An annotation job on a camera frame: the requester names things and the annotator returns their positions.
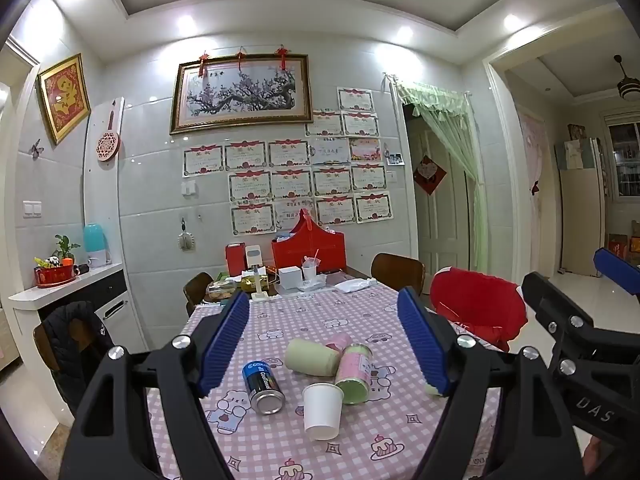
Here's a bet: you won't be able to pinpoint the pink checked tablecloth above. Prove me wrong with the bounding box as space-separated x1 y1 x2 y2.
145 280 503 480

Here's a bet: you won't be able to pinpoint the ceiling fan lamp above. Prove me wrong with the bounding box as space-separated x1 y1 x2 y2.
613 55 640 102

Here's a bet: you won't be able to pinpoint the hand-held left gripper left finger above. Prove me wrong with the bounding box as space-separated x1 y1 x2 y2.
59 291 251 480

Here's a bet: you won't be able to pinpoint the red diamond door decoration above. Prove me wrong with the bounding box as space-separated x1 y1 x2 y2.
413 155 448 196

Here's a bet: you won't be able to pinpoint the white counter cabinet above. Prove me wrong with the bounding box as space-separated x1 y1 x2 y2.
8 262 143 428

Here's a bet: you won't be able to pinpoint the framed plum blossom painting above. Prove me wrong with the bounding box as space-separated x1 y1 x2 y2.
169 53 314 135

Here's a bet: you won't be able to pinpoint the white refrigerator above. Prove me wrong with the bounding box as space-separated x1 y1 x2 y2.
554 137 608 277

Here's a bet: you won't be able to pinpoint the white square box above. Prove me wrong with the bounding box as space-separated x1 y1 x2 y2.
278 266 303 293

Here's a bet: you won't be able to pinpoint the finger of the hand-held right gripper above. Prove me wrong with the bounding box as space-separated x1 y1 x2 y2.
521 271 640 378
593 247 640 306

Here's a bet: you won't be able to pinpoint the group of wall certificates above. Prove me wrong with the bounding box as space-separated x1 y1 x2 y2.
181 87 394 236

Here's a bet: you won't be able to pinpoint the white lamp stand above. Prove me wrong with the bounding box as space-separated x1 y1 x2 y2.
249 270 269 304

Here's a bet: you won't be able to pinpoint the cardboard boxes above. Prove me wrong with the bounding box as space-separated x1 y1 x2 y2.
605 222 640 261

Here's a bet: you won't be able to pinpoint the chair with red cover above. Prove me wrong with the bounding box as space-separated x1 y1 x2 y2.
430 268 529 353

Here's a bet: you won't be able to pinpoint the green lace curtain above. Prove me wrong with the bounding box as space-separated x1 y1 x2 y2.
395 79 488 272

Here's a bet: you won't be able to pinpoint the chair with black jacket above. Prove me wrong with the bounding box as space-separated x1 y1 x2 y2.
33 301 117 415

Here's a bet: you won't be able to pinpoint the blue battery-shaped can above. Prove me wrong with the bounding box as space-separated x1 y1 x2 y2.
242 360 286 415

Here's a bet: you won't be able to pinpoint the brown wooden chair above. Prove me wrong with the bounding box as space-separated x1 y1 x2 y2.
370 253 426 295
183 272 216 317

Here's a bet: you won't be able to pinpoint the clear food container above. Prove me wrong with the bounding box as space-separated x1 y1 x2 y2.
206 280 237 303

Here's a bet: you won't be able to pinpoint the small green plant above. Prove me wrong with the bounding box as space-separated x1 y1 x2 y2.
53 234 81 264

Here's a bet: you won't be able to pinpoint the pink and green can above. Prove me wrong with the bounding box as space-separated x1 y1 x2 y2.
334 343 374 406

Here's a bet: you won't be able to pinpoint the teal and white humidifier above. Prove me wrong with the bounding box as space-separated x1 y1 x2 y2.
83 223 112 268

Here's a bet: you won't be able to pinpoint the red pot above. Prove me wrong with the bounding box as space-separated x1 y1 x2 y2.
33 264 77 289

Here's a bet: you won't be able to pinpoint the red felt basket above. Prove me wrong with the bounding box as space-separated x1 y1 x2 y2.
271 208 348 281

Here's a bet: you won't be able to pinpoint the red and gold framed picture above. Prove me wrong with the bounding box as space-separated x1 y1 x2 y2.
38 53 92 146

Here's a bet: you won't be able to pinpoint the red box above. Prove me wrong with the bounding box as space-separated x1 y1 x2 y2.
225 242 247 277

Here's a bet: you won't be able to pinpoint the person's right hand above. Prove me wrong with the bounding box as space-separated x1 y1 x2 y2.
586 435 607 480

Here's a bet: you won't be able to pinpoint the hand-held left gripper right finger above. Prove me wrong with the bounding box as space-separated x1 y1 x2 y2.
396 287 586 480

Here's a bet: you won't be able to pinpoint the white plastic bag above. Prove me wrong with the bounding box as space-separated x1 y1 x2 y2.
334 277 378 293

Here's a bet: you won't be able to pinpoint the white door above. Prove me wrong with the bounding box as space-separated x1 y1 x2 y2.
407 105 476 273

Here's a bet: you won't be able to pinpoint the light green cup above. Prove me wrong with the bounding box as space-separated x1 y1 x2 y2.
285 338 342 377

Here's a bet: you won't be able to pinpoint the white paper cup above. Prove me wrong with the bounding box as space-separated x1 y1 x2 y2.
301 382 345 442

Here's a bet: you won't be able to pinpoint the round pink wall ornament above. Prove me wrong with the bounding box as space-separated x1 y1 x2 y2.
96 106 122 163

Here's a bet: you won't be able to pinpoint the window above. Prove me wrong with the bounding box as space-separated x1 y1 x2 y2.
603 110 640 198

